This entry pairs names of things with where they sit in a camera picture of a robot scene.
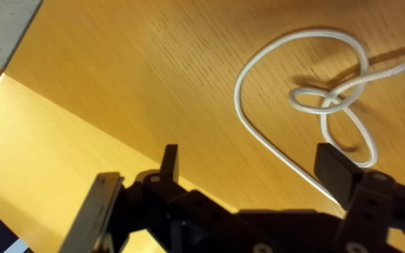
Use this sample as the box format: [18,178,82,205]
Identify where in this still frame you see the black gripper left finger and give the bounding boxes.
[159,143,179,181]

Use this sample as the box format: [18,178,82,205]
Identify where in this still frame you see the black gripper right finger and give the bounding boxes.
[314,143,363,208]

